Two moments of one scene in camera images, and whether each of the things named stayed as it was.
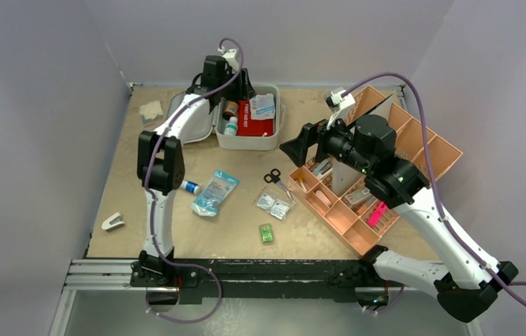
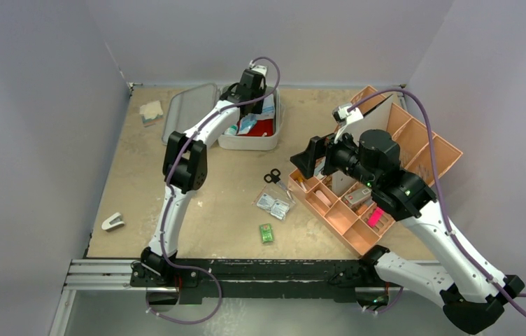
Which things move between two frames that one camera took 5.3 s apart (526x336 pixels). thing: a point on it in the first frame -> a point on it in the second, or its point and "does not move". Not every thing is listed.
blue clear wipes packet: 214,194 -> 247,122
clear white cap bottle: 231,128 does not move
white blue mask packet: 262,107 does not move
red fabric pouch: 247,126 does not move
